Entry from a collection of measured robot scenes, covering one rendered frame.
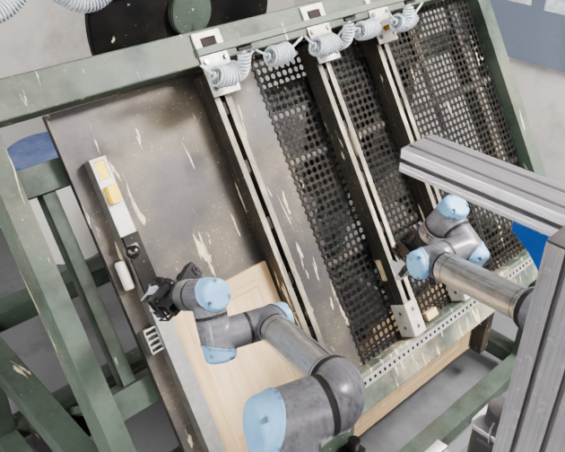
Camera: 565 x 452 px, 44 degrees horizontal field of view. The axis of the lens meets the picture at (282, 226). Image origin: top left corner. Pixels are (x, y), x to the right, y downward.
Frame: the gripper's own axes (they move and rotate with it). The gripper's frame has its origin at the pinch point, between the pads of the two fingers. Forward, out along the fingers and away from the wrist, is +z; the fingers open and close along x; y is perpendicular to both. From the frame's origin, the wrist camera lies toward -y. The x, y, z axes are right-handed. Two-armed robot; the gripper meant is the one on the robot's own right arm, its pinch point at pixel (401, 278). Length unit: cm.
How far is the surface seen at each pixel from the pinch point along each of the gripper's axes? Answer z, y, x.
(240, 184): 3, 51, 22
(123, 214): 1, 56, 61
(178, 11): 3, 124, -5
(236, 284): 19.0, 29.0, 34.9
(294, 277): 17.1, 21.4, 17.8
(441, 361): 101, -25, -78
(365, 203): 12.5, 30.5, -22.0
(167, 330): 18, 27, 62
